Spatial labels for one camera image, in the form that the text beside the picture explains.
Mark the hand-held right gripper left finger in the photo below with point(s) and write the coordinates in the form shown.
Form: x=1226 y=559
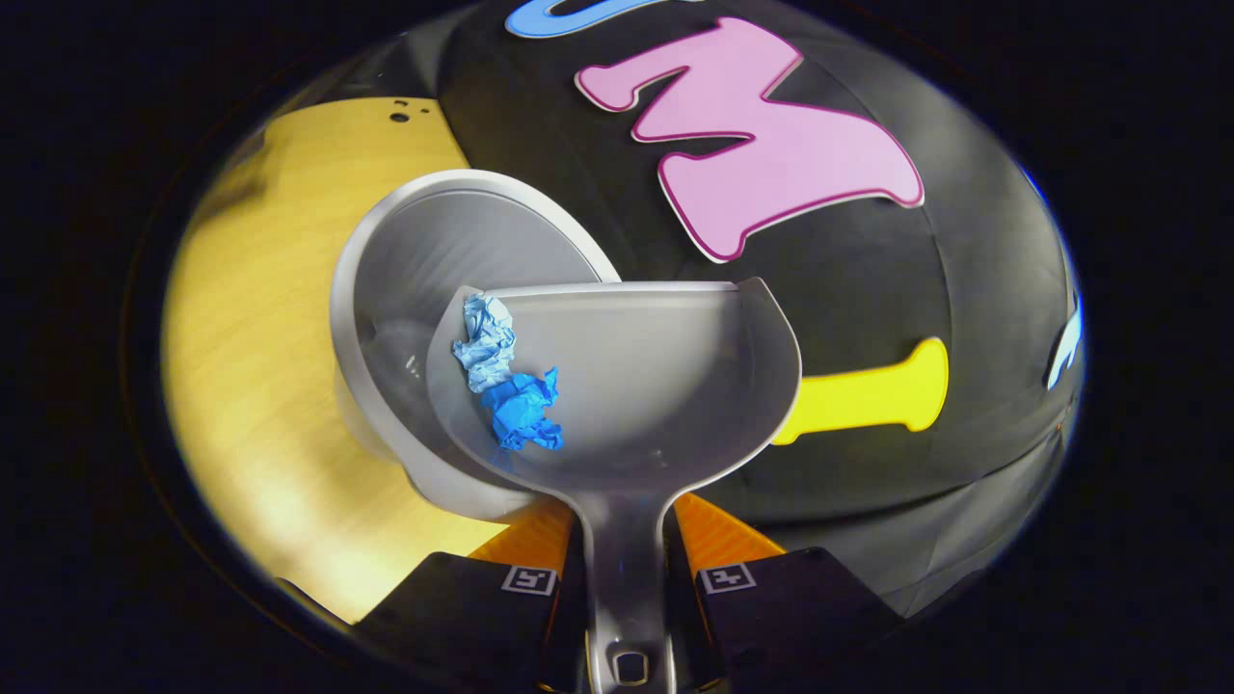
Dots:
x=463 y=617

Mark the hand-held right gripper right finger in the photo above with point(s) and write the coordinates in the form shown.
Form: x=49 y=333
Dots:
x=791 y=617

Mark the yellow wooden desktop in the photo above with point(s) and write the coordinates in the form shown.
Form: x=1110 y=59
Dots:
x=251 y=337

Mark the grey dustpan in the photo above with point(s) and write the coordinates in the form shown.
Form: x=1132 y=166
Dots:
x=656 y=386

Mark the light blue paper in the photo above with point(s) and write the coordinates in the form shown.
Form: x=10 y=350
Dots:
x=487 y=342

